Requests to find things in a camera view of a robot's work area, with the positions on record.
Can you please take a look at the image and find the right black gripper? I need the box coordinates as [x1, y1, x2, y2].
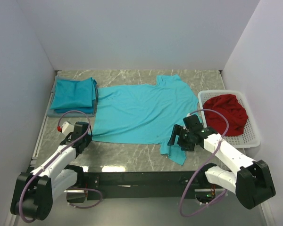
[167, 124, 195, 152]

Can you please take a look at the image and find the turquoise t-shirt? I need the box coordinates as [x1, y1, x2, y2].
[93, 75, 199, 165]

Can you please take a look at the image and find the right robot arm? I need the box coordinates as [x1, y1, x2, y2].
[168, 114, 276, 210]

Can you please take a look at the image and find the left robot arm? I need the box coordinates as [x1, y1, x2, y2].
[10, 122, 92, 220]

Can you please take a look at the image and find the folded blue t-shirt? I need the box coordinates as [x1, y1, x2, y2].
[54, 107, 95, 115]

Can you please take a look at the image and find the folded grey t-shirt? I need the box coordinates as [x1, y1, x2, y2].
[46, 75, 100, 118]

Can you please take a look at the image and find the folded teal t-shirt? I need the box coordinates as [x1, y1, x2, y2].
[50, 76, 98, 111]

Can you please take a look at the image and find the red t-shirt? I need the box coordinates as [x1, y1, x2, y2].
[203, 94, 249, 136]

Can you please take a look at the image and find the black base beam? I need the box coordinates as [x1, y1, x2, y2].
[66, 170, 217, 203]

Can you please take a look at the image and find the white plastic basket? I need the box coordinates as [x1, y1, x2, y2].
[198, 90, 260, 148]

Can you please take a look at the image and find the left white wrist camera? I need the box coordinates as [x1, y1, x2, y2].
[57, 121, 74, 136]

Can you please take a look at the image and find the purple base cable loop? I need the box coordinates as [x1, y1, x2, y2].
[67, 188, 105, 210]

